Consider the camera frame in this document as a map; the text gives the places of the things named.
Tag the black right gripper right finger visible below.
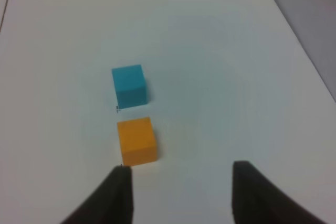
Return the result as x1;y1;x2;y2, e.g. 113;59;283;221
232;161;323;224

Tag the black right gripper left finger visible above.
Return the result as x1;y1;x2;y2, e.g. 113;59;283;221
63;166;134;224

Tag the orange cube block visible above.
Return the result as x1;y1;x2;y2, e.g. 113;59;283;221
117;117;158;166

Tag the blue cube block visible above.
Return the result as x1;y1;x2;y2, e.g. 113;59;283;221
111;65;148;110

